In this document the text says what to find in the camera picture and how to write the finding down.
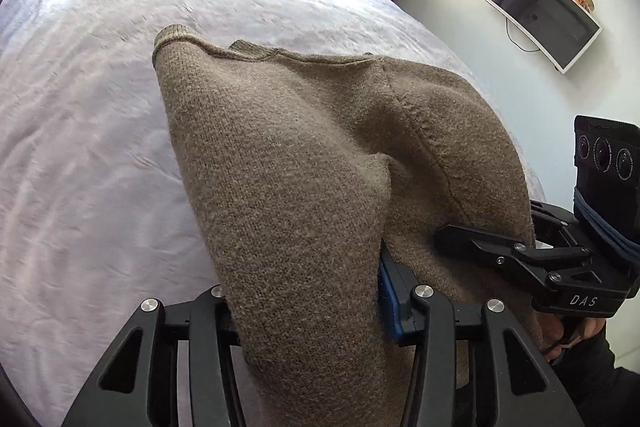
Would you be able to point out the black camera box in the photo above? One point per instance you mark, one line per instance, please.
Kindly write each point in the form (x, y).
(607, 186)

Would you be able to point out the lavender quilted bedspread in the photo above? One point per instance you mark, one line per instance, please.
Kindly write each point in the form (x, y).
(94, 213)

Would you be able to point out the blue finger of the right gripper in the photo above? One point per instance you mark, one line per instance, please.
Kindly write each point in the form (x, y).
(501, 253)

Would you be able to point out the olive brown knit sweater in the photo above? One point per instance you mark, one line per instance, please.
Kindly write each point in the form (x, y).
(299, 169)

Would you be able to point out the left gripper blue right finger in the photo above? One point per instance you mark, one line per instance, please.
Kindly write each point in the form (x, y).
(511, 384)

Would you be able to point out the wall mounted curved television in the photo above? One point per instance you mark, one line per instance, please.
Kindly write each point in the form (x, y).
(562, 30)

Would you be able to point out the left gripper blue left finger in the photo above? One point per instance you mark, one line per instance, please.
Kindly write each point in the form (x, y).
(136, 381)

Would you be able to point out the person's right hand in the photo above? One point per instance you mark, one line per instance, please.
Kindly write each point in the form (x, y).
(553, 330)

